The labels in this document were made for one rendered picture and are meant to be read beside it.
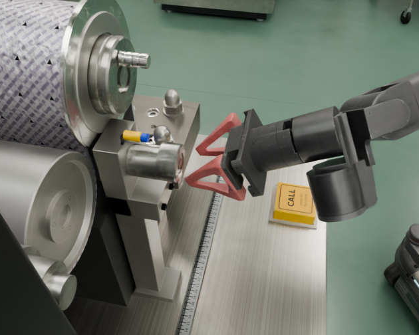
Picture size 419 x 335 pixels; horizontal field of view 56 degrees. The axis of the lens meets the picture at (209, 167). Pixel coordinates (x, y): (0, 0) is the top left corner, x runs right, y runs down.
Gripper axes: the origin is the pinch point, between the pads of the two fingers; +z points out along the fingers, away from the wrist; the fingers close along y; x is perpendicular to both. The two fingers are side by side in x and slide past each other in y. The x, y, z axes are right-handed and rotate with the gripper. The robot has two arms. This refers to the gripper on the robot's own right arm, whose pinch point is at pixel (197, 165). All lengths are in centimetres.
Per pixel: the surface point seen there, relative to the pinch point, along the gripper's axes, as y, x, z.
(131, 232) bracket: -11.7, 1.7, 5.5
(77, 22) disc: -8.5, 24.7, -5.5
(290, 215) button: 6.0, -20.8, -4.9
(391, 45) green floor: 247, -138, -19
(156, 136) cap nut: 5.4, 2.9, 7.2
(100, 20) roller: -5.0, 23.3, -4.8
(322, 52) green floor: 227, -113, 24
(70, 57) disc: -10.9, 23.1, -4.6
